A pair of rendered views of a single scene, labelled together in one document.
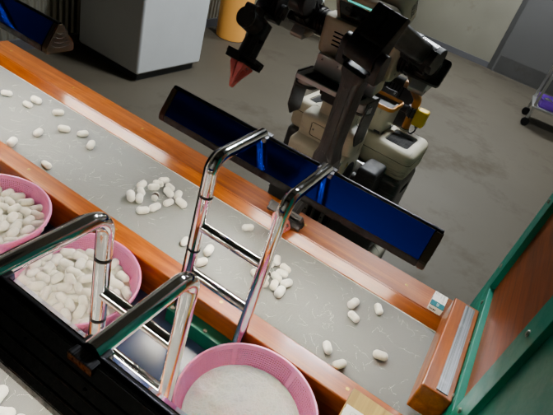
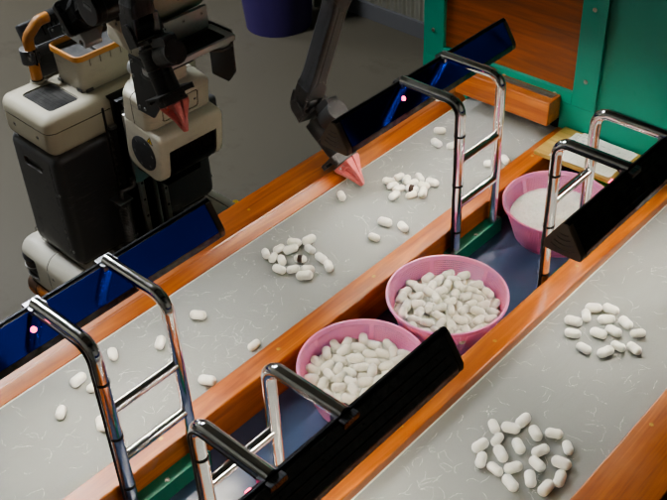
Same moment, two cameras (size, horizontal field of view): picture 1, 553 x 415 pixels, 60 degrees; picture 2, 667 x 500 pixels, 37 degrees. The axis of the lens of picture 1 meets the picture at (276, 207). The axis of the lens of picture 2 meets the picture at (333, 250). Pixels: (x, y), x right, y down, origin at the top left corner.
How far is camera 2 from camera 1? 2.08 m
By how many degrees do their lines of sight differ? 53
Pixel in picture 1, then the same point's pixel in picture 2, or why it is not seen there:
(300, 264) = (387, 169)
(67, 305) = (473, 303)
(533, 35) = not seen: outside the picture
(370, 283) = (409, 128)
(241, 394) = (539, 212)
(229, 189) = (282, 201)
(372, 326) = not seen: hidden behind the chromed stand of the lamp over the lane
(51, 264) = (426, 318)
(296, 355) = (506, 176)
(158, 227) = (351, 257)
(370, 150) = not seen: hidden behind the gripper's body
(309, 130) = (162, 117)
